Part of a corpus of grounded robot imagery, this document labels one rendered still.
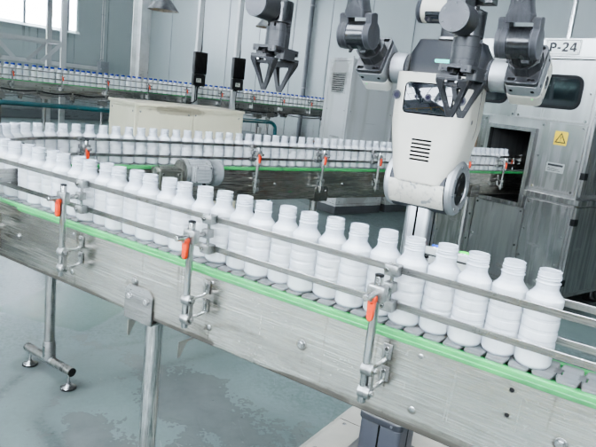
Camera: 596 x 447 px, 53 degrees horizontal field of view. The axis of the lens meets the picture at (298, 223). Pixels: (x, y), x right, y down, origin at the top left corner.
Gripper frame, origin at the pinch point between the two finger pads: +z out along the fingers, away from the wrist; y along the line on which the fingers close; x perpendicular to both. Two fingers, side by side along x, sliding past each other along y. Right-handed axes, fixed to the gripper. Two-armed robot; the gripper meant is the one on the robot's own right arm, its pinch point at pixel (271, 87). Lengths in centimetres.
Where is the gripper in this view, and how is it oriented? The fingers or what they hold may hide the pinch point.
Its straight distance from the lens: 145.1
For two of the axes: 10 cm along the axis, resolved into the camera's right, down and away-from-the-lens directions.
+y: -5.5, 0.8, -8.3
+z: -1.3, 9.7, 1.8
